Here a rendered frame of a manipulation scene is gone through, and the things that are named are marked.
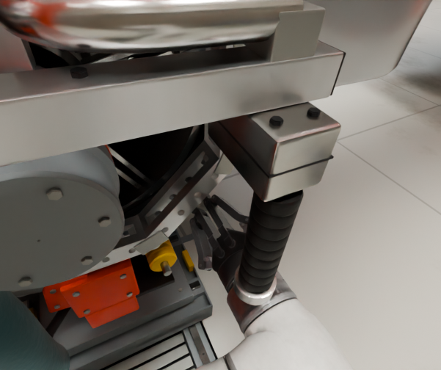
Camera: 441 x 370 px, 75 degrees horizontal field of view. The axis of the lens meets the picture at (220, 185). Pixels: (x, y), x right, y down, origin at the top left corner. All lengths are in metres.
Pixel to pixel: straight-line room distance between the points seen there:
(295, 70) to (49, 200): 0.18
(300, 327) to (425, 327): 1.00
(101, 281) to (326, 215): 1.16
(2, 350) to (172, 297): 0.54
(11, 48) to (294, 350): 0.41
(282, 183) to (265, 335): 0.24
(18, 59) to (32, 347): 0.34
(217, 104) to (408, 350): 1.20
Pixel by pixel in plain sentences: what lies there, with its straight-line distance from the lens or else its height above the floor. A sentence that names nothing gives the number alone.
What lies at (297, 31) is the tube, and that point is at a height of 0.99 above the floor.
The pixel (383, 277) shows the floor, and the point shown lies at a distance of 1.39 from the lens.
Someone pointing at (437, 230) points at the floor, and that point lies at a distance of 1.73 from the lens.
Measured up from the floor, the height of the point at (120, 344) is 0.15.
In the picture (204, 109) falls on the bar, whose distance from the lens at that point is 0.16.
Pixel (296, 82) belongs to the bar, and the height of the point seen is 0.97.
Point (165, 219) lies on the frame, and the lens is 0.50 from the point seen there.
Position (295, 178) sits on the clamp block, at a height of 0.92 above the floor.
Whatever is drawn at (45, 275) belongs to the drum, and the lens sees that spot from 0.30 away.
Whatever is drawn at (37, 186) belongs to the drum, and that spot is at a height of 0.90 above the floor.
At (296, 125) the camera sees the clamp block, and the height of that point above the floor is 0.95.
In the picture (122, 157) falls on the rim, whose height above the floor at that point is 0.72.
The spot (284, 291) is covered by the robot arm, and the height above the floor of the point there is 0.68.
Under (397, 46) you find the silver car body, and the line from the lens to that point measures 0.90.
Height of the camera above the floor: 1.04
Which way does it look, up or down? 43 degrees down
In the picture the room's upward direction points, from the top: 4 degrees clockwise
